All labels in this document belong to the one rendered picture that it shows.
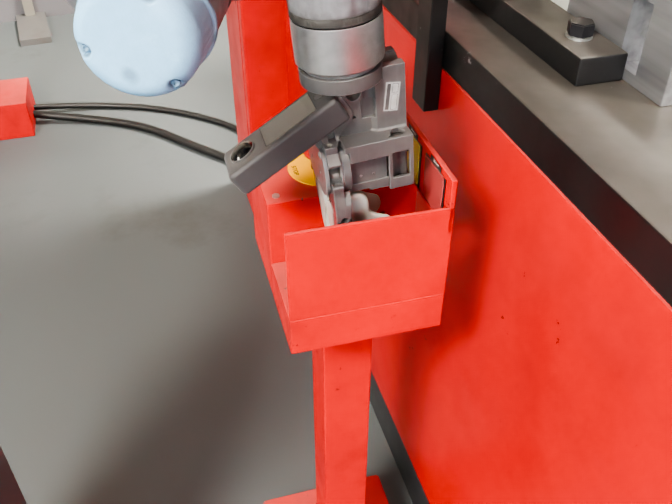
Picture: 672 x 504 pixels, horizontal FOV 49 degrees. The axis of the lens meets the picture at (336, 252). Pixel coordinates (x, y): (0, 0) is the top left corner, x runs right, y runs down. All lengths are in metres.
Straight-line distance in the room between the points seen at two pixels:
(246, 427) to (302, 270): 0.89
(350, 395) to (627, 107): 0.46
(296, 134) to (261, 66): 1.18
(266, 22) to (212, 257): 0.61
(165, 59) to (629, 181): 0.38
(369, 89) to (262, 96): 1.21
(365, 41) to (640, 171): 0.25
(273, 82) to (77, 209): 0.72
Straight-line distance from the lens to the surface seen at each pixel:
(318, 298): 0.70
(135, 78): 0.46
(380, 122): 0.65
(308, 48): 0.59
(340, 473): 1.05
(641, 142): 0.70
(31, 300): 1.93
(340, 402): 0.93
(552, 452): 0.83
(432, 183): 0.71
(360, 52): 0.59
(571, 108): 0.74
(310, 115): 0.62
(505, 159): 0.78
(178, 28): 0.44
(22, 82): 2.72
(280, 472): 1.47
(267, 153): 0.62
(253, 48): 1.78
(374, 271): 0.70
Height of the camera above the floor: 1.20
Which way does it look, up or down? 38 degrees down
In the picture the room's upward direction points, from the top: straight up
